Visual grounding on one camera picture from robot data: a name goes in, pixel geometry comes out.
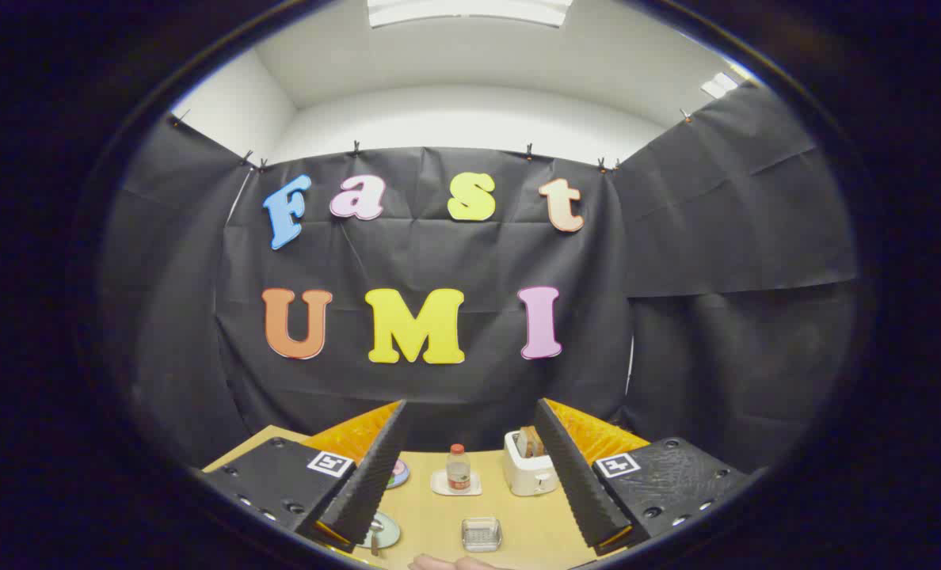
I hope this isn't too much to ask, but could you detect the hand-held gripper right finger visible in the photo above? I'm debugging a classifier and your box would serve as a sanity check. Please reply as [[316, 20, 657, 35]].
[[534, 398, 759, 555]]

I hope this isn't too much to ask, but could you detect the white toaster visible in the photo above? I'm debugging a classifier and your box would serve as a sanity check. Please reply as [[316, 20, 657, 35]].
[[504, 430, 560, 497]]

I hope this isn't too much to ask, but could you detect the small ceiling light panel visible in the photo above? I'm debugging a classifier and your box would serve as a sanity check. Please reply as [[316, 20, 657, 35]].
[[699, 72, 741, 101]]

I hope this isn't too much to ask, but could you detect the clear water bottle red cap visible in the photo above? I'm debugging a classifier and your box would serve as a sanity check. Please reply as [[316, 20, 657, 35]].
[[447, 443, 472, 492]]

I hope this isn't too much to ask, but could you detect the pale green plate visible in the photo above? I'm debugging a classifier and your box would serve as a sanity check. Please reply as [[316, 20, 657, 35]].
[[357, 511, 402, 552]]

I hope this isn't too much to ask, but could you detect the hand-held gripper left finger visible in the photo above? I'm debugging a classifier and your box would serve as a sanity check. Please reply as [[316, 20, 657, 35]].
[[200, 400, 408, 553]]

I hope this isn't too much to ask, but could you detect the white square coaster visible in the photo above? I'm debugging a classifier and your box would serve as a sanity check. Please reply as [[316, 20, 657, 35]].
[[430, 470, 484, 497]]

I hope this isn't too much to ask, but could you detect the large ceiling light panel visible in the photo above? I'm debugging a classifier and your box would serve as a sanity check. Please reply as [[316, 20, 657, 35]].
[[367, 0, 574, 29]]

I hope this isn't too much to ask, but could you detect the metal wire basket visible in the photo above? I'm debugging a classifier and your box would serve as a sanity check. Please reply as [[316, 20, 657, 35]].
[[461, 517, 504, 553]]

